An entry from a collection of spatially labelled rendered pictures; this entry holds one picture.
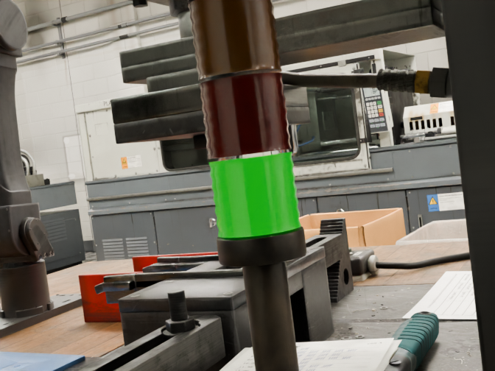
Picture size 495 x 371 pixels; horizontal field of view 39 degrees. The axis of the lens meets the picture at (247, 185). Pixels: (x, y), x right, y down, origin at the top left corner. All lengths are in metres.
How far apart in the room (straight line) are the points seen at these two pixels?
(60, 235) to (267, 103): 7.61
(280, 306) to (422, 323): 0.32
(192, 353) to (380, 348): 0.12
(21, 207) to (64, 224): 7.00
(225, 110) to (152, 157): 5.94
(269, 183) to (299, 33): 0.25
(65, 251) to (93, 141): 1.71
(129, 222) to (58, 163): 3.39
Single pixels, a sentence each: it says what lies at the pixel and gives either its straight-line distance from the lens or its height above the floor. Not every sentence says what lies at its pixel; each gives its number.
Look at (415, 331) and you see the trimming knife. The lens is 0.60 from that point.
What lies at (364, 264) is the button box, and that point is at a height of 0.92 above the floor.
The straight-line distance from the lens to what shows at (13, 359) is 0.69.
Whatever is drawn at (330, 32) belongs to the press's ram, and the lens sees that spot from 0.53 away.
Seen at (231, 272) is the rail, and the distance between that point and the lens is 0.59.
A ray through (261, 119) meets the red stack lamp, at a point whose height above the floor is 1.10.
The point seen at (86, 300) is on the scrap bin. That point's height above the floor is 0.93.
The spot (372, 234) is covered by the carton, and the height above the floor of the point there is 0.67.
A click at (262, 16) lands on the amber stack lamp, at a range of 0.31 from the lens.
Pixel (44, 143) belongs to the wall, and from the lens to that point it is 9.83.
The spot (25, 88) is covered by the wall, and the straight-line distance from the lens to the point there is 10.04.
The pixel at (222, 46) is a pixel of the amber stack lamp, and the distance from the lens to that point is 0.30.
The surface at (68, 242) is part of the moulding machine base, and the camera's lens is 7.98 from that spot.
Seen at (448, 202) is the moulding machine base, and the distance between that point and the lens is 5.14.
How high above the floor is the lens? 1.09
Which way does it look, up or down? 3 degrees down
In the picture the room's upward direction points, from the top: 7 degrees counter-clockwise
